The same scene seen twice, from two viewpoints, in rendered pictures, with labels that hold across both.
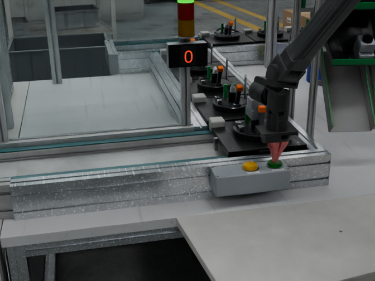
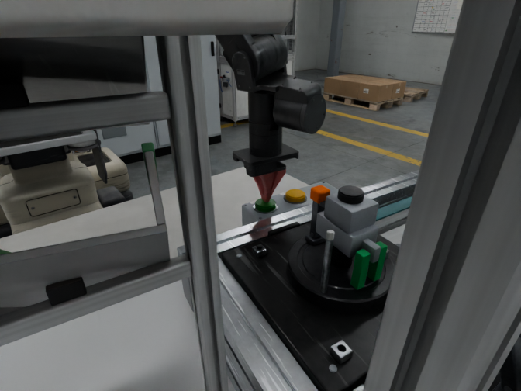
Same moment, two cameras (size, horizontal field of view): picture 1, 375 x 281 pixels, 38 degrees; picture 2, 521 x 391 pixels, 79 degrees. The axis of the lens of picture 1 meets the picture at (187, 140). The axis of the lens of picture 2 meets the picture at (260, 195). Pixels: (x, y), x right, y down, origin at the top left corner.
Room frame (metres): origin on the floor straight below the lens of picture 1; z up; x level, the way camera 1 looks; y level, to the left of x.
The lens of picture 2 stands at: (1.86, -0.42, 1.27)
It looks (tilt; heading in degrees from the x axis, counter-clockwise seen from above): 28 degrees down; 161
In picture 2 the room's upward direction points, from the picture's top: straight up
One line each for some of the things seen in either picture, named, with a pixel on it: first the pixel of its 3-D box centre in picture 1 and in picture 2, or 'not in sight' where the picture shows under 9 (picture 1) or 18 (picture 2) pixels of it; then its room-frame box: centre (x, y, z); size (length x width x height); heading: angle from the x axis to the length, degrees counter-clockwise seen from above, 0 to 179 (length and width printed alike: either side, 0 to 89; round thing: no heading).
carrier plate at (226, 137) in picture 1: (255, 135); (337, 278); (1.58, -0.21, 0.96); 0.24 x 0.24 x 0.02; 11
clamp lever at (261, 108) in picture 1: (260, 117); (322, 215); (1.54, -0.22, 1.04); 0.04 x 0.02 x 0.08; 11
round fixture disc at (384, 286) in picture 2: (255, 130); (339, 267); (1.58, -0.21, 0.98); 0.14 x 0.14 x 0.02
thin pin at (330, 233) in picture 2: not in sight; (326, 262); (1.62, -0.26, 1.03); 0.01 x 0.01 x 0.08
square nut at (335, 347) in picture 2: not in sight; (341, 351); (1.69, -0.27, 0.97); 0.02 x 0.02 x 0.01; 11
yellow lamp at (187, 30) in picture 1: (186, 27); not in sight; (1.66, 0.00, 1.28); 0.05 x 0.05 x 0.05
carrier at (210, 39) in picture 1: (226, 30); not in sight; (2.95, -0.22, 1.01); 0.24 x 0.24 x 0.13; 11
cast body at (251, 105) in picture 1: (255, 104); (353, 219); (1.59, -0.21, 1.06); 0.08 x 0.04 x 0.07; 11
